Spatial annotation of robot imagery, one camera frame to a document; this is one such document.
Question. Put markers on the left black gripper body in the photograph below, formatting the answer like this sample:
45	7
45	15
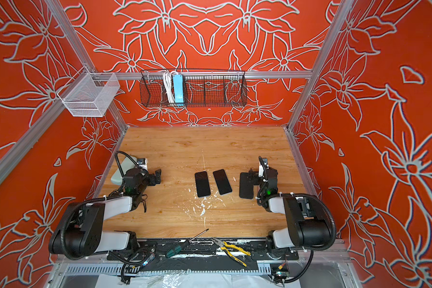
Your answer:
149	181

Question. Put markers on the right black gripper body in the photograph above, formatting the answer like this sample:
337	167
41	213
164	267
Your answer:
257	179

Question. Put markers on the black phone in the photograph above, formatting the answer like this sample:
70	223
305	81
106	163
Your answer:
202	184
222	182

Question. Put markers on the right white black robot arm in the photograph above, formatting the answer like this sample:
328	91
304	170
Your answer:
309	223

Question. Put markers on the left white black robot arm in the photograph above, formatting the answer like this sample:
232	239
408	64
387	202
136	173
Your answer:
80	232

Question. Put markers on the grey-green glasses case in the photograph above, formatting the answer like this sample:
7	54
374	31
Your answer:
118	172

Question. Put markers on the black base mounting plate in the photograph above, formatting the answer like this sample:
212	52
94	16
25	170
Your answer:
259	248

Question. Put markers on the light blue box in basket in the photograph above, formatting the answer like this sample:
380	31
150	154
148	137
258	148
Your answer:
178	89

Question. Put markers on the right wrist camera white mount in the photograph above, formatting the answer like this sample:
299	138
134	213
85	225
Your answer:
263	167

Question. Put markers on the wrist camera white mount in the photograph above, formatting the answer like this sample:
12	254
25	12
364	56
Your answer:
263	167
142	163

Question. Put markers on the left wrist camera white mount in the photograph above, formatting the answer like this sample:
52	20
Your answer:
142	163

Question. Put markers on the green handled screwdriver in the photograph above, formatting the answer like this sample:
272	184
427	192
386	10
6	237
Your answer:
177	249

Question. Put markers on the circuit board with wires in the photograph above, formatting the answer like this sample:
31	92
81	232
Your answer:
280	274

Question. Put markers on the white mesh wall basket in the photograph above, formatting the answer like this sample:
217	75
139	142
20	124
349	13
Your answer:
90	94

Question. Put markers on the black wire wall basket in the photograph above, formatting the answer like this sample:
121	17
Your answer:
202	88

